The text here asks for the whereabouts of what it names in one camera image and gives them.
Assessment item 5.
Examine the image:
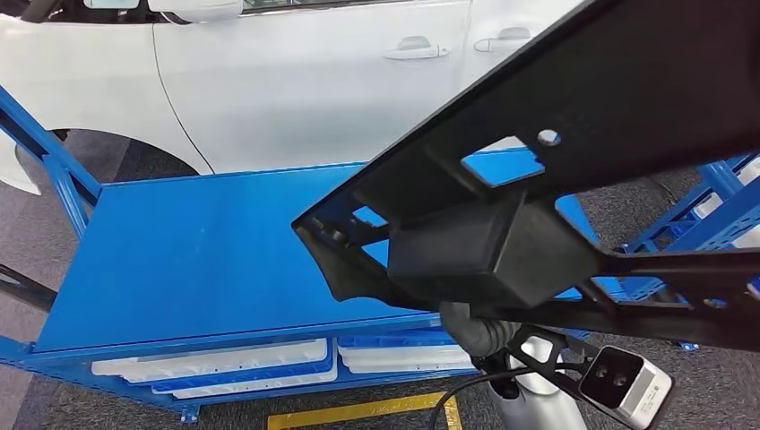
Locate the blue wheeled rack cart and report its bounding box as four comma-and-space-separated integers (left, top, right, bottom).
617, 150, 760, 351

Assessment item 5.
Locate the white car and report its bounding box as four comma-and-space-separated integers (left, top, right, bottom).
0, 0, 586, 197

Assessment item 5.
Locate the dark slanted bar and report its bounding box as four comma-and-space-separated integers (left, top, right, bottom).
0, 263, 59, 314

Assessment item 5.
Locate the white plastic bin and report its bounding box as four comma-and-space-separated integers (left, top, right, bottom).
338, 344, 474, 367
731, 225, 760, 251
151, 363, 340, 400
91, 338, 330, 384
693, 157, 760, 219
346, 357, 478, 376

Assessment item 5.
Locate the black plastic frame part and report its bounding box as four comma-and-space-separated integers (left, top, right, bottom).
290, 0, 760, 354

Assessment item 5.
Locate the blue steel shelf rack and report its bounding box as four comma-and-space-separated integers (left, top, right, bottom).
0, 85, 602, 426

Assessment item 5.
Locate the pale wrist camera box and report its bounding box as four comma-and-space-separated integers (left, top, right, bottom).
577, 346, 675, 430

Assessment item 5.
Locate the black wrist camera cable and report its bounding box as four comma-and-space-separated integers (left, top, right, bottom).
427, 365, 586, 430

